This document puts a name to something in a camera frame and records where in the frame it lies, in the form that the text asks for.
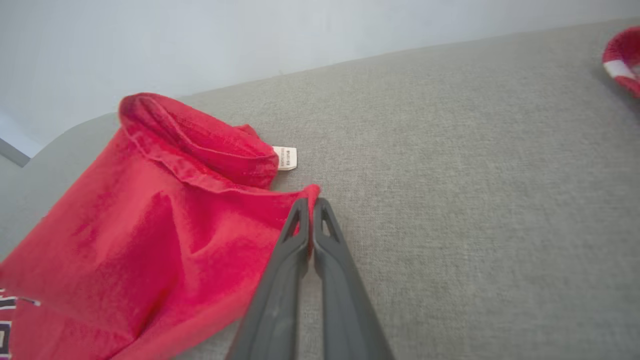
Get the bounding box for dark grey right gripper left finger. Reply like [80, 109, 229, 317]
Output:
[227, 197, 312, 360]

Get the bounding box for grey fabric sofa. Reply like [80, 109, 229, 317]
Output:
[0, 17, 640, 360]

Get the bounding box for red white Bulls jersey shirt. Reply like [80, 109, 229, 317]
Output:
[0, 92, 321, 360]

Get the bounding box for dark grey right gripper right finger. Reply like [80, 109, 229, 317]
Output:
[312, 197, 396, 360]

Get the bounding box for red shorts with white trim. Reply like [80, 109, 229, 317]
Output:
[602, 26, 640, 99]

